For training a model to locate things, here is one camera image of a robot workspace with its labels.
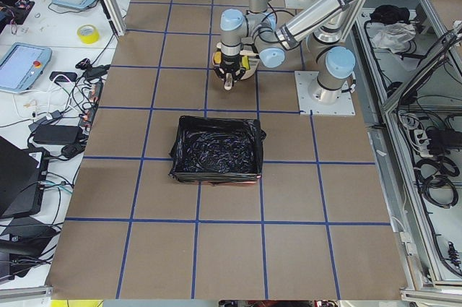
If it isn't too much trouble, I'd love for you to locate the power strip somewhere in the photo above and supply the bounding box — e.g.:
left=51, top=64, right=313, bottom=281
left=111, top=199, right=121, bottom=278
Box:
left=79, top=81, right=103, bottom=130

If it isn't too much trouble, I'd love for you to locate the teach pendant near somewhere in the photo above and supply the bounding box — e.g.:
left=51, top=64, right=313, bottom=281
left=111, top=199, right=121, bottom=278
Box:
left=1, top=43, right=52, bottom=94

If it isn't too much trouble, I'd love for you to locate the white crumpled cloth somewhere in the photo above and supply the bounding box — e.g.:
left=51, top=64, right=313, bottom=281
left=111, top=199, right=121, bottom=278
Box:
left=371, top=23, right=417, bottom=53

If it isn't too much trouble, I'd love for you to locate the beige plastic dustpan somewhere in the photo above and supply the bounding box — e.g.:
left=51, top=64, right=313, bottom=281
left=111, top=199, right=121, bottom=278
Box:
left=212, top=42, right=260, bottom=90

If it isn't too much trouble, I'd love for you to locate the black power brick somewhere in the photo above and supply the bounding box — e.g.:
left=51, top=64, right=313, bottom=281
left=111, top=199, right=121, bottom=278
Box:
left=33, top=125, right=84, bottom=145

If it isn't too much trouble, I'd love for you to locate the yellow tape roll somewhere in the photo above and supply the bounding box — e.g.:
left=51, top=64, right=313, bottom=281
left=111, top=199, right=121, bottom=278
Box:
left=77, top=25, right=100, bottom=45

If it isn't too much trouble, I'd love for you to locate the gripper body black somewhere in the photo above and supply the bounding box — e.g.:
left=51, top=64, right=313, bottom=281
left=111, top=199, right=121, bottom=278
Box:
left=212, top=52, right=247, bottom=85

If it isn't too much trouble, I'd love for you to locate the orange-brown bread roll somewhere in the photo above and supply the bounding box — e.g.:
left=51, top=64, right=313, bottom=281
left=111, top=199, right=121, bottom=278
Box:
left=212, top=51, right=222, bottom=65

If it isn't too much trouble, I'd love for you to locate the bin with black bag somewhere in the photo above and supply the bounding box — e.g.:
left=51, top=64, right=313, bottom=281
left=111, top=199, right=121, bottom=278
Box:
left=170, top=116, right=266, bottom=184

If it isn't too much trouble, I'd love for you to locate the black computer box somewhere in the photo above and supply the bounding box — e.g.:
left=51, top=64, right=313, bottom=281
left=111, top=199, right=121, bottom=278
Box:
left=1, top=138, right=50, bottom=219

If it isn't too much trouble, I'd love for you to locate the yellow sponge piece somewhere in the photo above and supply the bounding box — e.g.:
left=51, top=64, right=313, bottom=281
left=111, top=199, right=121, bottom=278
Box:
left=241, top=56, right=250, bottom=70

